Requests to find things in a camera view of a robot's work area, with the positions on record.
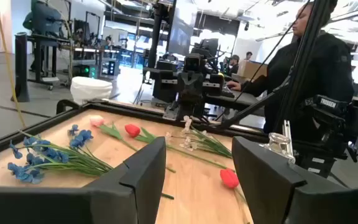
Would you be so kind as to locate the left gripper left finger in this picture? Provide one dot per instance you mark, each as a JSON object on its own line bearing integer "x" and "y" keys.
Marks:
{"x": 120, "y": 199}

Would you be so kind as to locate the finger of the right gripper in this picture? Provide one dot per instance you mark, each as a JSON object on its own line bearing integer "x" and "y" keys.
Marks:
{"x": 183, "y": 84}
{"x": 198, "y": 84}

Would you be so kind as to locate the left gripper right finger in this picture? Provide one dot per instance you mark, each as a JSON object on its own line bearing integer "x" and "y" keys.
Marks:
{"x": 275, "y": 193}

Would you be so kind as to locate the white artificial flower bunch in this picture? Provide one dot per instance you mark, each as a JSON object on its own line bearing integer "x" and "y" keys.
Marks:
{"x": 187, "y": 122}

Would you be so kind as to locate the red artificial tulip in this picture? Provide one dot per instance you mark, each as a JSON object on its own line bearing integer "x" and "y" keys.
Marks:
{"x": 132, "y": 130}
{"x": 168, "y": 196}

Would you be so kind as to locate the deep pink artificial tulip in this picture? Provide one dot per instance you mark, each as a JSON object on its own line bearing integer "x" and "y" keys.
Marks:
{"x": 229, "y": 178}

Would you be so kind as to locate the blue artificial flower bunch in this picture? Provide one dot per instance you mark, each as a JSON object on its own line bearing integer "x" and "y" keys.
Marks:
{"x": 82, "y": 138}

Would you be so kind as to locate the light pink artificial tulip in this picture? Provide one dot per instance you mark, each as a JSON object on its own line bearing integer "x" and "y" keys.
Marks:
{"x": 96, "y": 120}

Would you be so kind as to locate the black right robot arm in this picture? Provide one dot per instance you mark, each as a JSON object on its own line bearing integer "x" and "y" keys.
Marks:
{"x": 191, "y": 112}

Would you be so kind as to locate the clear cut-glass vase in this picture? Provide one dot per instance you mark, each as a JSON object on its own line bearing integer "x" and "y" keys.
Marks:
{"x": 278, "y": 144}

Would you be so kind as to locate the black keyboard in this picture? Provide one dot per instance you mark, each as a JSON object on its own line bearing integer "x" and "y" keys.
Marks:
{"x": 227, "y": 91}

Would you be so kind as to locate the person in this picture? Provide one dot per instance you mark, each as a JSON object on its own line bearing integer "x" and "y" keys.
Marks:
{"x": 328, "y": 68}
{"x": 45, "y": 21}
{"x": 249, "y": 56}
{"x": 234, "y": 62}

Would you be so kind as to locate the black desk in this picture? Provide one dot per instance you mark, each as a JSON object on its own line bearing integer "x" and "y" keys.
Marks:
{"x": 238, "y": 99}

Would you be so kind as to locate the large dark display screen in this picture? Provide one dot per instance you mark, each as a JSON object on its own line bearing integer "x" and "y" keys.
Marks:
{"x": 182, "y": 31}

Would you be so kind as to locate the brown cardboard box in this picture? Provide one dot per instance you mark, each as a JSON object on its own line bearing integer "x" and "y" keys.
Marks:
{"x": 250, "y": 69}

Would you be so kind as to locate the black vertical pole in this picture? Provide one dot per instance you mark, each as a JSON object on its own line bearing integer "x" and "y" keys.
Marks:
{"x": 156, "y": 34}

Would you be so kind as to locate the device with blue lights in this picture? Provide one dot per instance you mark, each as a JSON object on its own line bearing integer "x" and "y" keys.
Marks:
{"x": 110, "y": 68}

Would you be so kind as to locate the white plastic bin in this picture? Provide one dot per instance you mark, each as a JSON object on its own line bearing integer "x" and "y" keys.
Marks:
{"x": 90, "y": 88}

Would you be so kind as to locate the computer with green light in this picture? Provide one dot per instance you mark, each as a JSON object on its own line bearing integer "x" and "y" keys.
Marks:
{"x": 85, "y": 71}

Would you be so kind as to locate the black workbench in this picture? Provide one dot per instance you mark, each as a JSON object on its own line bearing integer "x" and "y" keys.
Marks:
{"x": 37, "y": 62}

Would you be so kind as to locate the black cylindrical tower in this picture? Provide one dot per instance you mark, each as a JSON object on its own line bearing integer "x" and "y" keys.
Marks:
{"x": 21, "y": 68}

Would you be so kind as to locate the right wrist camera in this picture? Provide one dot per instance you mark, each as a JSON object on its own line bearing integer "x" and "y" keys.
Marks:
{"x": 193, "y": 63}

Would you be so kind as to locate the silver metal bracket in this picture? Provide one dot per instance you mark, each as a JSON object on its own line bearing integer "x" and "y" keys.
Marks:
{"x": 287, "y": 137}

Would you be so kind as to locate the black aluminium table frame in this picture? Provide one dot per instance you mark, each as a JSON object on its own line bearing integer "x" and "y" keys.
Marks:
{"x": 42, "y": 127}

